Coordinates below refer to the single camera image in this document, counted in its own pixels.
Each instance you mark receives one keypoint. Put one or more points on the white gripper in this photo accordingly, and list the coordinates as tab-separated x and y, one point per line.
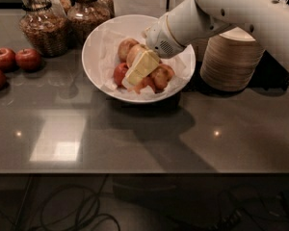
160	38

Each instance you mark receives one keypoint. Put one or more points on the large yellow top apple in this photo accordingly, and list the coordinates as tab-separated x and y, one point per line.
133	53

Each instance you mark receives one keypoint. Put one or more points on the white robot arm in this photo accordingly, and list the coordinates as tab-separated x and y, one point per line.
267	21

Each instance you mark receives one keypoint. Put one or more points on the front pink-yellow apple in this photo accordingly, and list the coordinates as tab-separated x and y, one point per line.
147	82

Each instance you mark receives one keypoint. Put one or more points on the dark red left apple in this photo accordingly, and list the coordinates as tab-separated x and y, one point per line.
119	73

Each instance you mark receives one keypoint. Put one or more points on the right yellow-red apple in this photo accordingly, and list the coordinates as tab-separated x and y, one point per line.
161	75

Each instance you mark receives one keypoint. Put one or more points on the yellow-red apple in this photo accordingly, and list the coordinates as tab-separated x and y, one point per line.
124	48
161	75

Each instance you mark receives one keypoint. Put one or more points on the back yellow-red apple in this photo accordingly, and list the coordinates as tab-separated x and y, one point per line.
124	48

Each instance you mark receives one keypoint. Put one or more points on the white ceramic bowl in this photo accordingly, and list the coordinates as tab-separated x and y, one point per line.
130	25

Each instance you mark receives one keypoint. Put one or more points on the red apple on table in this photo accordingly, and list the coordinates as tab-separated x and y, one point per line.
7	59

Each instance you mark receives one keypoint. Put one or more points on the white paper liner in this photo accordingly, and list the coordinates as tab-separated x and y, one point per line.
107	61

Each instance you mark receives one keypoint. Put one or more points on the back stack paper bowls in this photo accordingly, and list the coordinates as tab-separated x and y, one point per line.
200	46

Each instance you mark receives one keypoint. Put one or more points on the stack paper bowls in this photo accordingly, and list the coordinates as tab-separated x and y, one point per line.
230	60
200	46

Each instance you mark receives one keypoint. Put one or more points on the left white napkin dispenser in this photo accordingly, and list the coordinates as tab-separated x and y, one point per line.
139	0

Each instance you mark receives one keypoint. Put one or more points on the middle glass granola jar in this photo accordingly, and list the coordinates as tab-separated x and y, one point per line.
85	15

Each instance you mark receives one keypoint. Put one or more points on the glass granola jar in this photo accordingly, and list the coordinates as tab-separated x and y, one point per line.
85	15
46	30

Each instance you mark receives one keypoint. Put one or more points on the front stack paper bowls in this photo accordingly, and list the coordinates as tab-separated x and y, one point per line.
230	60

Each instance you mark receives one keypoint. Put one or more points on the left glass granola jar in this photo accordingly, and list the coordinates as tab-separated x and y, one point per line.
46	30

